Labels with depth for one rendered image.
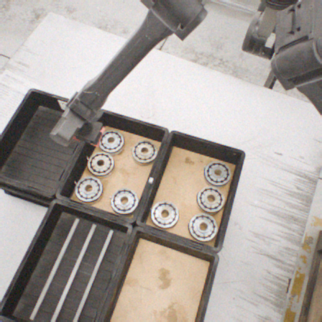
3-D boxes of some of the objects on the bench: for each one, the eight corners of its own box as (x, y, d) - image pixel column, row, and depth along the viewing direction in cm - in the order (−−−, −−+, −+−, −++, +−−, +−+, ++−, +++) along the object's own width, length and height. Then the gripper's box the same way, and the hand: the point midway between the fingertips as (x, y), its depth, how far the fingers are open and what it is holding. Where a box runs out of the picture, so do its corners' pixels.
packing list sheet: (3, 68, 169) (2, 67, 168) (42, 84, 165) (42, 83, 164) (-40, 118, 156) (-40, 118, 155) (3, 136, 152) (2, 136, 152)
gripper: (100, 113, 97) (108, 138, 111) (67, 103, 98) (79, 129, 113) (91, 132, 94) (100, 156, 109) (57, 121, 96) (70, 146, 110)
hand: (89, 141), depth 110 cm, fingers open, 6 cm apart
